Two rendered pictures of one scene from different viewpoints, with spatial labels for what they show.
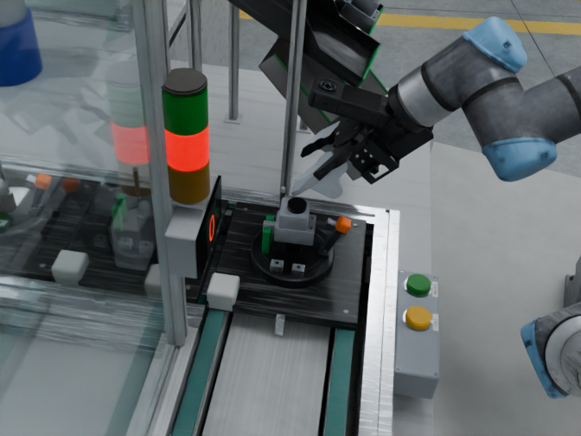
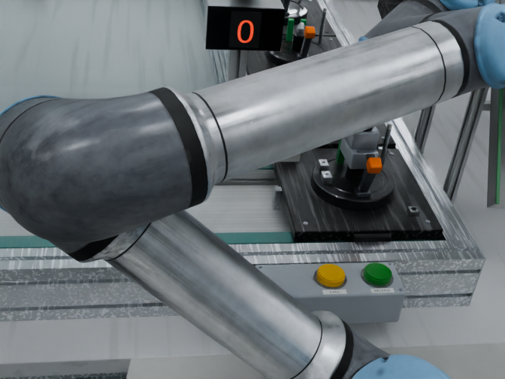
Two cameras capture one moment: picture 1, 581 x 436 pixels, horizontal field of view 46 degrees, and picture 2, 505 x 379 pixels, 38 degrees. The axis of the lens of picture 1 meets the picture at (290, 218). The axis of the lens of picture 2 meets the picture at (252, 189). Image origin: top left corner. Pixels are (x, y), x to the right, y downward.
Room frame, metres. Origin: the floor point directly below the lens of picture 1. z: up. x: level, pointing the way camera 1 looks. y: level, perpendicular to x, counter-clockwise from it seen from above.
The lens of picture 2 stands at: (0.34, -0.95, 1.66)
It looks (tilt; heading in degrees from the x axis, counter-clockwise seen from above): 35 degrees down; 74
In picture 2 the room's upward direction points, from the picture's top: 6 degrees clockwise
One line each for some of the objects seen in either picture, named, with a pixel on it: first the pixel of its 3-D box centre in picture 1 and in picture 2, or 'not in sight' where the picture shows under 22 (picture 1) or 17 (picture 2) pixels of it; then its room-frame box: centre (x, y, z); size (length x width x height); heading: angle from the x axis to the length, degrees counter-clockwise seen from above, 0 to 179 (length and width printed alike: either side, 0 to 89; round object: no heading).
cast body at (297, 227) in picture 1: (290, 218); (358, 137); (0.79, 0.00, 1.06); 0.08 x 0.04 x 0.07; 87
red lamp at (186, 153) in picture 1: (187, 141); not in sight; (0.61, 0.12, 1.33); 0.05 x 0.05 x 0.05
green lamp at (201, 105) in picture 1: (184, 104); not in sight; (0.61, 0.12, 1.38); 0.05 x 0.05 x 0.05
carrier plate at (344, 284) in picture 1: (291, 260); (351, 190); (0.79, -0.01, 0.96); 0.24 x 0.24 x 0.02; 85
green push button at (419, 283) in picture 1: (418, 285); (376, 276); (0.76, -0.22, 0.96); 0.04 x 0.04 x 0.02
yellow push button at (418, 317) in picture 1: (418, 318); (330, 277); (0.69, -0.22, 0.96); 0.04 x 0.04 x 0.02
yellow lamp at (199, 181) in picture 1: (188, 175); not in sight; (0.61, 0.12, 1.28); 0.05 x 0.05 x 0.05
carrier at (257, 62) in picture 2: not in sight; (299, 39); (0.83, 0.49, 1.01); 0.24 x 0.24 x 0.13; 85
